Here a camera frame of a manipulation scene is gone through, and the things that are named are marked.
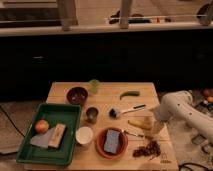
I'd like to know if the yellow banana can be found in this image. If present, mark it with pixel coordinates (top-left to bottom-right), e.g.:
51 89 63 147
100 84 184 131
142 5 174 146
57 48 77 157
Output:
128 117 152 130

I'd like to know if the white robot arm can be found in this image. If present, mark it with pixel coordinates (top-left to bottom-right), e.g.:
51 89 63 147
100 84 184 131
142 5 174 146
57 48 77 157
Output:
153 91 213 144

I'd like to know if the metal cup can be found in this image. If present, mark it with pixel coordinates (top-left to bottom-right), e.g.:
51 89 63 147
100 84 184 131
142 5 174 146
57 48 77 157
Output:
86 107 99 124

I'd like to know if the white paper cup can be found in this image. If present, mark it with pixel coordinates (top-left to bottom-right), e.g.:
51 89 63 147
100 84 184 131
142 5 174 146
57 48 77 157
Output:
76 126 94 146

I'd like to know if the green plastic cup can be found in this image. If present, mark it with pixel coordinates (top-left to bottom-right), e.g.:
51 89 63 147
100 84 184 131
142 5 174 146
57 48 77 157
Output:
88 79 100 94

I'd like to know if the bunch of dark grapes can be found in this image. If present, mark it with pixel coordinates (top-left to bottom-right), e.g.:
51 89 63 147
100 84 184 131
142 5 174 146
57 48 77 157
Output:
133 141 161 157

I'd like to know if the metal spoon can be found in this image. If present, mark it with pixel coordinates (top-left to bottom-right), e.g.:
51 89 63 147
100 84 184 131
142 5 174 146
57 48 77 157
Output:
121 129 148 139

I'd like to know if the orange plate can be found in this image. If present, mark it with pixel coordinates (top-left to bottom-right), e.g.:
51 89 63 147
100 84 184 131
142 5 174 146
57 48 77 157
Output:
95 127 128 159

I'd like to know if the blue sponge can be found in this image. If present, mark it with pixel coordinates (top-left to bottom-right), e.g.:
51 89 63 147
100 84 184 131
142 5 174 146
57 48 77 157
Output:
104 130 120 154

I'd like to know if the green chili pepper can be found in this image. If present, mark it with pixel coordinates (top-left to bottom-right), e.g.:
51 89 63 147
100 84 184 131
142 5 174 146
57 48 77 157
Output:
119 91 140 100

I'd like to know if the black dish brush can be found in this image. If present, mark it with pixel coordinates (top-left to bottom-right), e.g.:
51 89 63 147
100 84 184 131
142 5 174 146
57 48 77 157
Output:
109 104 146 118

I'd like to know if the dark red bowl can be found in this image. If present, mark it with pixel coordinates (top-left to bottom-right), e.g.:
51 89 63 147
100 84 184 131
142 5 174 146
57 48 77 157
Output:
66 87 88 106

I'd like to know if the wooden block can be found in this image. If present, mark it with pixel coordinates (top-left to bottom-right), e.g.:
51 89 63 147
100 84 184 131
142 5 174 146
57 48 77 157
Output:
48 123 66 148

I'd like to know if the green plastic tray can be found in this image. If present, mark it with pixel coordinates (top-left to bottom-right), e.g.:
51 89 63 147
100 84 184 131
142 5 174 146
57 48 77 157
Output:
16 103 81 166

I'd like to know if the grey cloth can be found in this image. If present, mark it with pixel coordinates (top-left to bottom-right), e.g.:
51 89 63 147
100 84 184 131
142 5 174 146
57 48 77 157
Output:
30 128 55 148

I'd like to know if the red apple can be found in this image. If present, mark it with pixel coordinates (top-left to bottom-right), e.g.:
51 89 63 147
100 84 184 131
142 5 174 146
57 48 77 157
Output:
34 120 49 134

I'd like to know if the black cable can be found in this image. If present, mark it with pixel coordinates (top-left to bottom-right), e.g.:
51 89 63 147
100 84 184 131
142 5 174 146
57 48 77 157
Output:
0 104 27 139

